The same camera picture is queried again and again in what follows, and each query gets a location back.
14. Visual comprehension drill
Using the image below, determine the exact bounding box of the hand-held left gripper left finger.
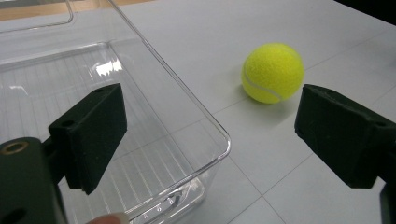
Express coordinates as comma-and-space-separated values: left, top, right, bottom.
48, 82, 128, 196

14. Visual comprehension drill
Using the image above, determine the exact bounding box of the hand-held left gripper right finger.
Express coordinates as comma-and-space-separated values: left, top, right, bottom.
293, 83, 396, 189

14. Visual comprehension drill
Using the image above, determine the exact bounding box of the clear plastic container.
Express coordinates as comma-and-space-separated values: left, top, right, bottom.
0, 0, 233, 224

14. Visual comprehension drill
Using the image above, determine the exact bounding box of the yellow tennis ball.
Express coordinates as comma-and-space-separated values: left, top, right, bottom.
241, 42, 305, 105

